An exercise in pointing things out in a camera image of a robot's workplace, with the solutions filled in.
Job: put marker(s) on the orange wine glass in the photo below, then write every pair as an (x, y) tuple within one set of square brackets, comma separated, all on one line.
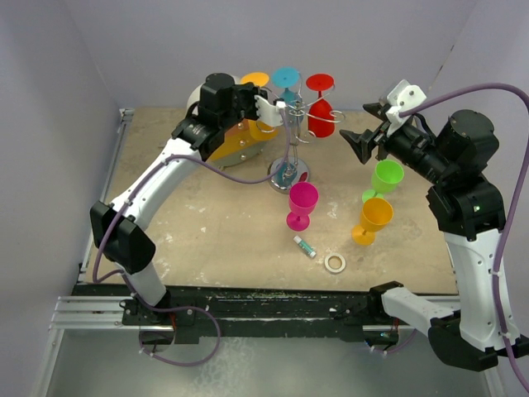
[(259, 131), (375, 215)]

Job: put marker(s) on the blue plastic wine glass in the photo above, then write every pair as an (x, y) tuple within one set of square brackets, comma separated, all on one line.
[(287, 78)]

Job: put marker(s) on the pink plastic wine glass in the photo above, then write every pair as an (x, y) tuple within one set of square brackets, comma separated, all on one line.
[(302, 200)]

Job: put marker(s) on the round white drawer cabinet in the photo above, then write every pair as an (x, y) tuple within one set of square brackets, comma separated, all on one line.
[(238, 144)]

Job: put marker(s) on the small white green tube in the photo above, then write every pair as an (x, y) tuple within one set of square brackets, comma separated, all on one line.
[(305, 247)]

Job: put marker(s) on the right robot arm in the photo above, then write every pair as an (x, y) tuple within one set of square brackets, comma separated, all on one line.
[(469, 212)]

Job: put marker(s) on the orange wine glass front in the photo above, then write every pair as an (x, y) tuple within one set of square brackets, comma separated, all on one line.
[(259, 131)]

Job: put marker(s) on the black base frame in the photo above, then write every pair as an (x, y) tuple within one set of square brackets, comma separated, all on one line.
[(269, 313)]

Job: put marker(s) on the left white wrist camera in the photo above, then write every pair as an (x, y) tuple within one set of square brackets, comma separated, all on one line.
[(268, 113)]

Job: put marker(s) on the white tape roll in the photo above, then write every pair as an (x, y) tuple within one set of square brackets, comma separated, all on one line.
[(334, 263)]

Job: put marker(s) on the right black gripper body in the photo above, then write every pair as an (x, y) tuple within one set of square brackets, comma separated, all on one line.
[(399, 143)]

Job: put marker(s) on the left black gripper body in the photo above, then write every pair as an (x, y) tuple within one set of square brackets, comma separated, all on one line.
[(245, 101)]

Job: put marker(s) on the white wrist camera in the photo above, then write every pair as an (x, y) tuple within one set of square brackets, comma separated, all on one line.
[(268, 113), (402, 97)]

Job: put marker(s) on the chrome wine glass rack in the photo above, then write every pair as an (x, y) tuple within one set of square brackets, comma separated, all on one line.
[(293, 170)]

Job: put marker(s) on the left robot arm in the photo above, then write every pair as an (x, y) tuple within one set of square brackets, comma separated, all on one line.
[(119, 228)]

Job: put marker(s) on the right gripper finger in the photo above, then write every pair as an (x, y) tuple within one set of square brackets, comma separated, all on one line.
[(362, 144), (377, 110)]

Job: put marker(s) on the red plastic wine glass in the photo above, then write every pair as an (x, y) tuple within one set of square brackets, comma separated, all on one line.
[(320, 120)]

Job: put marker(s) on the green plastic wine glass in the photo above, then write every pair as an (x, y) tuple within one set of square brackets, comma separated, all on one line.
[(387, 176)]

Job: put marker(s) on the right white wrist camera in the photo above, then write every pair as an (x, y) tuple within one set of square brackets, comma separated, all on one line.
[(402, 97)]

